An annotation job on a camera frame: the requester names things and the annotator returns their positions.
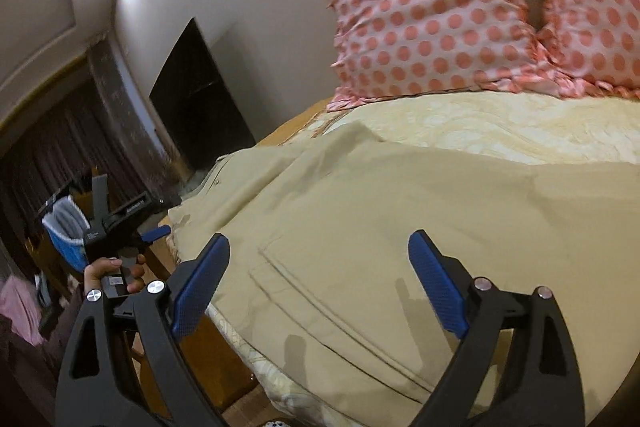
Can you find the khaki beige pants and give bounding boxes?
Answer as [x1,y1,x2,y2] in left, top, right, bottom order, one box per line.
[169,124,639,426]

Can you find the person's left hand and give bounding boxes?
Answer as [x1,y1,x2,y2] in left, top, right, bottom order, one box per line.
[84,255,145,294]

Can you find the blue white laundry basket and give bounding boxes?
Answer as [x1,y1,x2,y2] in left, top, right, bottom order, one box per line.
[41,196,90,272]

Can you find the dark brown curtain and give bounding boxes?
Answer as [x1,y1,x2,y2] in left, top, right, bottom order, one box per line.
[1,79,146,277]

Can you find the pink cloth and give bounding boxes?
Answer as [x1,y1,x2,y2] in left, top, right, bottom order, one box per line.
[1,275,44,346]

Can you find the yellow floral bedsheet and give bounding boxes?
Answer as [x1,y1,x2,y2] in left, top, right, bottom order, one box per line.
[208,93,639,426]

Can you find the left pink polka-dot pillow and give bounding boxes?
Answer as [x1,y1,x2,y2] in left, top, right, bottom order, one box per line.
[326,0,574,110]

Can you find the dark wall panel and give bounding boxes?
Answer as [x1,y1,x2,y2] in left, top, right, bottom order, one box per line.
[150,20,256,170]

